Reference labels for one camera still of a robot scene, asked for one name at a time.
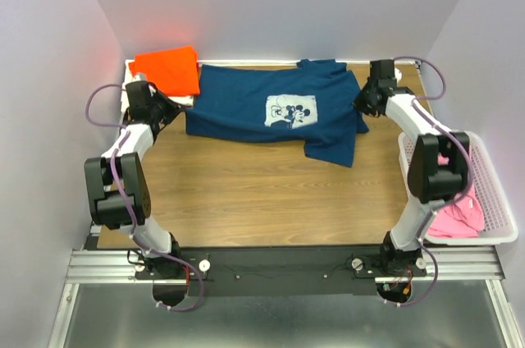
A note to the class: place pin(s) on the folded orange t-shirt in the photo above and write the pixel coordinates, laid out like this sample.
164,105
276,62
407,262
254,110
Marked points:
175,72

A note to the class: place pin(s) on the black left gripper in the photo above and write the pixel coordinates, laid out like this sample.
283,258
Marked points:
173,108

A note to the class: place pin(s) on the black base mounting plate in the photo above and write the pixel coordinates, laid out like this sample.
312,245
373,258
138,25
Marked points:
283,271

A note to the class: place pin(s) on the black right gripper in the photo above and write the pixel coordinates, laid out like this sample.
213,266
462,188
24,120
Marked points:
359,102

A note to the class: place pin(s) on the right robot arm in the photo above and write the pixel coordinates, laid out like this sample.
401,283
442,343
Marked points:
440,169

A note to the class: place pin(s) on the blue Mickey print t-shirt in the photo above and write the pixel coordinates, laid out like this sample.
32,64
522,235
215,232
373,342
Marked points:
312,102

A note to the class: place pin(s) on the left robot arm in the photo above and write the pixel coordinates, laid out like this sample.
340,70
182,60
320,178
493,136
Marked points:
117,189

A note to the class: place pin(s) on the white plastic laundry basket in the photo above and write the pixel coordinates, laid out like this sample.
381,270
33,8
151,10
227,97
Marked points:
500,225

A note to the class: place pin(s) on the folded white t-shirt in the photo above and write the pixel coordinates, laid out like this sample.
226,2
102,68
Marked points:
186,101

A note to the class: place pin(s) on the aluminium extrusion rail frame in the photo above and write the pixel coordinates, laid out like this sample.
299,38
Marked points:
307,296

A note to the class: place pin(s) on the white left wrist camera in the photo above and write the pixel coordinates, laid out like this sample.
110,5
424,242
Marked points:
140,77

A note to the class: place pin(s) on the pink t-shirt in basket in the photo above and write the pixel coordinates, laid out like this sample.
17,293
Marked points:
463,219

